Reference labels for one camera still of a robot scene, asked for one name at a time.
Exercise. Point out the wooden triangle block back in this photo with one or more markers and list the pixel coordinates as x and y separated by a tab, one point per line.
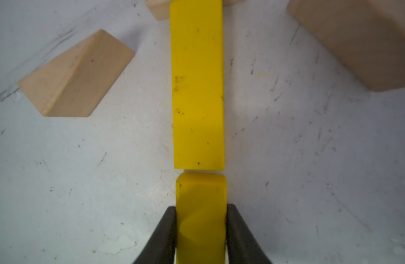
368	37

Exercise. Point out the yellow rectangular block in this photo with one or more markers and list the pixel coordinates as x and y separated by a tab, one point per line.
196	32
201	206

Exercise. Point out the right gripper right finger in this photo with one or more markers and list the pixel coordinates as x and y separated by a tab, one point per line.
241	245

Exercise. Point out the wooden triangle block front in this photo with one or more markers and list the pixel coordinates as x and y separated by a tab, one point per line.
74	83

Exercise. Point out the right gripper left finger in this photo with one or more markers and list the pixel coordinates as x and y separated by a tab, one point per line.
161	246

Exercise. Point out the wooden rectangular block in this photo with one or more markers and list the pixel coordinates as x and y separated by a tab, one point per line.
160	9

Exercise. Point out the wooden triangle block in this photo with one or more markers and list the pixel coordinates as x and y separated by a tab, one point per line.
74	83
368	37

